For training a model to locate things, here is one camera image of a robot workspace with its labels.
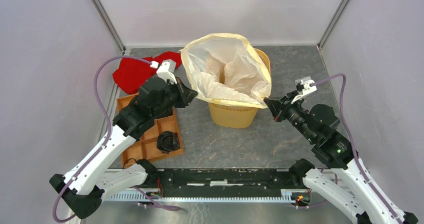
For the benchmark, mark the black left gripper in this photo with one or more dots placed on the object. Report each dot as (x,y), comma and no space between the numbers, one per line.
(187,94)

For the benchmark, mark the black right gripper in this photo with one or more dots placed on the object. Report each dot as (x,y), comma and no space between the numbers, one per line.
(278,108)

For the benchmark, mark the yellow mesh trash bin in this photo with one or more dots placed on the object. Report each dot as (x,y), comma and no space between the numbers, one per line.
(233,114)

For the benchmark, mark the cream plastic trash bag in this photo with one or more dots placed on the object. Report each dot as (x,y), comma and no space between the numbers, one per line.
(223,46)

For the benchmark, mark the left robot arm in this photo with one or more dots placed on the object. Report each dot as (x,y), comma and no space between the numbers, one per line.
(84,188)

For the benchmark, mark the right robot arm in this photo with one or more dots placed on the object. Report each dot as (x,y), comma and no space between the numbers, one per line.
(364,202)

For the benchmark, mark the black rolled bag lower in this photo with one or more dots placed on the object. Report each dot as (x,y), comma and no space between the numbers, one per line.
(167,142)

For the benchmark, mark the red cloth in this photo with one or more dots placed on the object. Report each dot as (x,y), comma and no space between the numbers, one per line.
(131,73)

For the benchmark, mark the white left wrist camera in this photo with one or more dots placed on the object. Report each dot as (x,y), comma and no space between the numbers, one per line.
(165,70)

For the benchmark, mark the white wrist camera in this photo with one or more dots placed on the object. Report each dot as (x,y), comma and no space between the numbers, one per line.
(304,87)
(165,70)

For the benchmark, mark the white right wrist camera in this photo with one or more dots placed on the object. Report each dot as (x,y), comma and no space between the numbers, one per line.
(304,87)

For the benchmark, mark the white slotted cable duct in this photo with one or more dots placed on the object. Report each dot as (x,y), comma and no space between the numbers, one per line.
(133,195)

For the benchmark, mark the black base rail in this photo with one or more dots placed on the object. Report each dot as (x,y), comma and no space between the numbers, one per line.
(224,182)

